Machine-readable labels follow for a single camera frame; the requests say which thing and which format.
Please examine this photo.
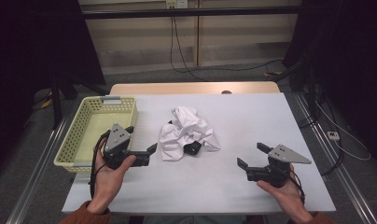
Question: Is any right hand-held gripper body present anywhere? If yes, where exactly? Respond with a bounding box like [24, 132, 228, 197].
[245, 144, 313, 189]

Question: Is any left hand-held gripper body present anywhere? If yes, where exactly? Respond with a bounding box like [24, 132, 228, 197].
[102, 122, 151, 171]

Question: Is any yellow perforated plastic basket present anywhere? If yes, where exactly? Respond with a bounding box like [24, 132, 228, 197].
[53, 95, 138, 174]

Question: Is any white garment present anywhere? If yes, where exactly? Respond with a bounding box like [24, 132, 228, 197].
[158, 105, 221, 162]

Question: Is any person's right hand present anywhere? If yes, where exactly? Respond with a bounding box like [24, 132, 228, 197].
[256, 163, 306, 212]

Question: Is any person's left hand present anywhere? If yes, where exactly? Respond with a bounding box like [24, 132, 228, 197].
[87, 136, 137, 215]

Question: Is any white table cover sheet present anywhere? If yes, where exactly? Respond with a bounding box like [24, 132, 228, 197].
[61, 92, 337, 216]

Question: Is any wooden table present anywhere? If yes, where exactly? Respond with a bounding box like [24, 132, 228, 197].
[109, 81, 281, 96]

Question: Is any black metal stand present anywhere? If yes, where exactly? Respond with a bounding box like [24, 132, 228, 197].
[270, 59, 321, 125]
[49, 73, 80, 130]

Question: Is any black curtain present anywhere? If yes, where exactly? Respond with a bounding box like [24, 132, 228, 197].
[0, 0, 106, 178]
[283, 0, 377, 160]

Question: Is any black horizontal metal bar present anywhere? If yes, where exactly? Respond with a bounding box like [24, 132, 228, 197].
[82, 5, 302, 21]

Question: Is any right hand-held gripper black cable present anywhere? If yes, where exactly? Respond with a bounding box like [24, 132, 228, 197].
[279, 169, 306, 204]

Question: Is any hand-held gripper black cable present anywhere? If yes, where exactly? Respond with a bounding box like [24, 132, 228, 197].
[89, 130, 111, 200]
[279, 169, 306, 204]

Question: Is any left hand-held gripper black cable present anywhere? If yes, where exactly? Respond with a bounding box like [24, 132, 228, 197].
[89, 130, 111, 200]

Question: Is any black floor cable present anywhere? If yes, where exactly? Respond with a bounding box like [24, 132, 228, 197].
[320, 92, 344, 176]

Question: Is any aluminium floor rail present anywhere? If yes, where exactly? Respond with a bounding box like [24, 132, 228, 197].
[6, 116, 69, 224]
[293, 92, 377, 224]

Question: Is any white floor cable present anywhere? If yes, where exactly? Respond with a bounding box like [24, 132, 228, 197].
[314, 101, 371, 161]

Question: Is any black wall cable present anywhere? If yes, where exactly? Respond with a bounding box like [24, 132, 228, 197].
[169, 16, 284, 82]

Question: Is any white wall socket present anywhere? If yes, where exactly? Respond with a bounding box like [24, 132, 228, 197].
[165, 0, 189, 9]

